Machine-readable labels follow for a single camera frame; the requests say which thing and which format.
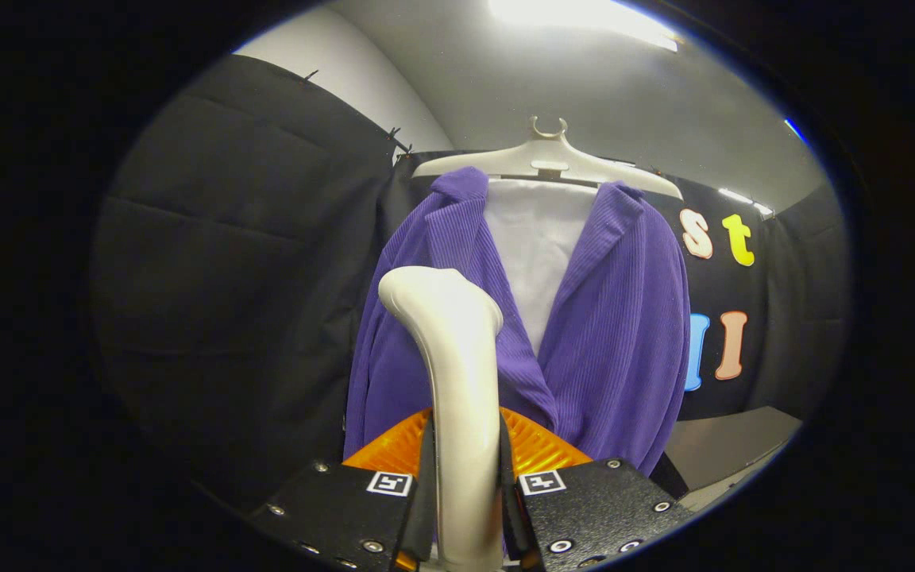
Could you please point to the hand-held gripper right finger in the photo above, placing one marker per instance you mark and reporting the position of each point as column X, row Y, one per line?
column 515, row 516

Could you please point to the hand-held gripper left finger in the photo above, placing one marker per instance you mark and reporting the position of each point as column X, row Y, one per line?
column 423, row 500

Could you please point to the white garment steamer head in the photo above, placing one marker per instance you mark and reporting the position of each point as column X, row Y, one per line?
column 461, row 373

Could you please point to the white plastic clothes hanger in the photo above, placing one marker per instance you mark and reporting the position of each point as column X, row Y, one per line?
column 549, row 155

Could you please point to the grey cabinet with dark top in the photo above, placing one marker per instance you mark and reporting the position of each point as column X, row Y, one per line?
column 735, row 441

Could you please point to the white ironing backing board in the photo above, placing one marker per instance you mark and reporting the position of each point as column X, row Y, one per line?
column 541, row 246

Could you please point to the long ceiling light panel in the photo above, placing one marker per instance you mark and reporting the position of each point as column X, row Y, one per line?
column 735, row 195

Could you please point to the small ceiling light panel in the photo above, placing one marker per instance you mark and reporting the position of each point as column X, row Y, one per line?
column 763, row 209

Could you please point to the large square ceiling light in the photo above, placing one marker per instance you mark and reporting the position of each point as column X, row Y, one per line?
column 577, row 16

